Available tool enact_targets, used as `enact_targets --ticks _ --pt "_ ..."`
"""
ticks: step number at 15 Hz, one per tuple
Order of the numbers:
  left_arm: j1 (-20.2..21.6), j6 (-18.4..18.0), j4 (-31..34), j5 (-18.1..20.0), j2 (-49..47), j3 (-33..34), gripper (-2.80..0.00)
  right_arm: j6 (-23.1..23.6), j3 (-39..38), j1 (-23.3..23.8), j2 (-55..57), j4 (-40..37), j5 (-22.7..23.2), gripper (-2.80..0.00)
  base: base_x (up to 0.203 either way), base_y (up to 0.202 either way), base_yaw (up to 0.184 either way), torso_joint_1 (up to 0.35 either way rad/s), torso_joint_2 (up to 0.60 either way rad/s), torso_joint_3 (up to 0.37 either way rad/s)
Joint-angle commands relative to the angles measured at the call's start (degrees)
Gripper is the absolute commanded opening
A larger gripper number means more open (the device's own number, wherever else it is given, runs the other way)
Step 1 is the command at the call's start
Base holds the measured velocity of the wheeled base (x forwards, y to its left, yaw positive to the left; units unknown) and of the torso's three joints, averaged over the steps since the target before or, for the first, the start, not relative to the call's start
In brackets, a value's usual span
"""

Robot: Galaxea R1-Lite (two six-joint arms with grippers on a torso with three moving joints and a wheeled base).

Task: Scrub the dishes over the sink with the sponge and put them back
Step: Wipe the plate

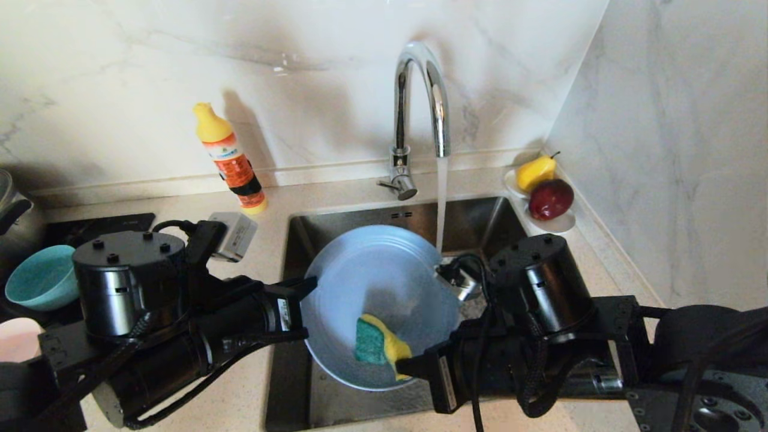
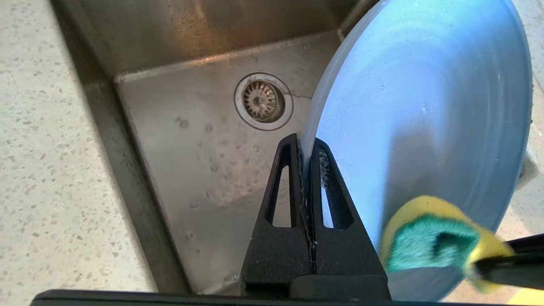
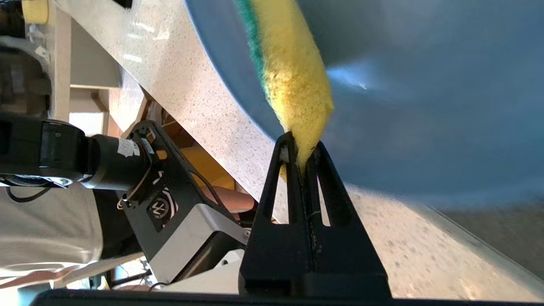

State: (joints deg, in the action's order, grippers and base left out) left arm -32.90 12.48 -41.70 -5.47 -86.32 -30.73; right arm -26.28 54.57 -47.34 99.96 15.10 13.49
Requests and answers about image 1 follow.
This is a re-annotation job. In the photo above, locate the yellow green sponge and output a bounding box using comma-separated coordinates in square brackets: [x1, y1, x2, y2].
[354, 313, 414, 382]

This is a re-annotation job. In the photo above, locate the blue-grey plate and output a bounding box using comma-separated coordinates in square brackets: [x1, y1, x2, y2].
[300, 225, 464, 392]

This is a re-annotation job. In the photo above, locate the yellow orange detergent bottle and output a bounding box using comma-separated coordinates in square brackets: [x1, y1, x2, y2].
[193, 102, 268, 215]

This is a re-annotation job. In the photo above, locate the teal bowl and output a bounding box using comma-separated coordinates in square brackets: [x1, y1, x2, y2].
[5, 244, 80, 311]

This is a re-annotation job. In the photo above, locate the pink bowl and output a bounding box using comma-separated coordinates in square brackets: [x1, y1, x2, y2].
[0, 317, 46, 364]

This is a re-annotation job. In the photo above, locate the stainless steel sink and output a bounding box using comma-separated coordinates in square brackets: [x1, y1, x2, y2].
[265, 196, 625, 431]

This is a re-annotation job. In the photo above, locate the small white dish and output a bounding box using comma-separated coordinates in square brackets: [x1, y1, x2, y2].
[502, 169, 532, 199]
[524, 210, 577, 235]

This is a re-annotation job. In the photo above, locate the black induction cooktop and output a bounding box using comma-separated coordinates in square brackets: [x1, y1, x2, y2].
[0, 213, 155, 328]

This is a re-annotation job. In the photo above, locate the dark red apple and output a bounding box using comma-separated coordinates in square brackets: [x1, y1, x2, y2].
[527, 179, 575, 221]

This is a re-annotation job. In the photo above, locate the chrome gooseneck faucet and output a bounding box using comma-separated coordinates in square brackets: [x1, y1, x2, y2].
[377, 41, 452, 201]

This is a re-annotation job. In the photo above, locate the yellow pear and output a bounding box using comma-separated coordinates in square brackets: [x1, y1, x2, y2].
[515, 151, 560, 194]

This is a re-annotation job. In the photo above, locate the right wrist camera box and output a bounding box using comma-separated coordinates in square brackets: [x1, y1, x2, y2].
[434, 254, 484, 302]

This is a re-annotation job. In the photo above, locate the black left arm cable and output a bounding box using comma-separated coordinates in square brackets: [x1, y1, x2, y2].
[123, 220, 271, 431]

